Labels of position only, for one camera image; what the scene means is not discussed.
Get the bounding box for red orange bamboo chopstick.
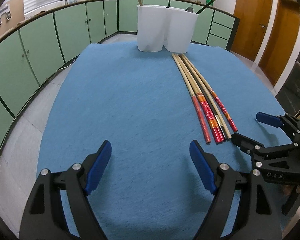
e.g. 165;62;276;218
172;54;224;144

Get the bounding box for red patterned bamboo chopstick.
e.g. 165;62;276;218
181;54;238;132

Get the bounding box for red striped bamboo chopstick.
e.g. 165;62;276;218
172;54;211;144

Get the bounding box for green lower kitchen cabinets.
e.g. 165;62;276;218
0;0;240;188

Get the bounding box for brown wooden door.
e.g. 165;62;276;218
258;0;300;86
231;0;273;61

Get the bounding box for blue table mat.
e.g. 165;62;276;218
36;41;294;240

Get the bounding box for black chopstick in holder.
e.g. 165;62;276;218
196;0;217;15

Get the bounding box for white double utensil holder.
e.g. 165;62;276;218
137;5;198;54

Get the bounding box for brown cardboard board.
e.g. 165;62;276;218
0;0;25;38

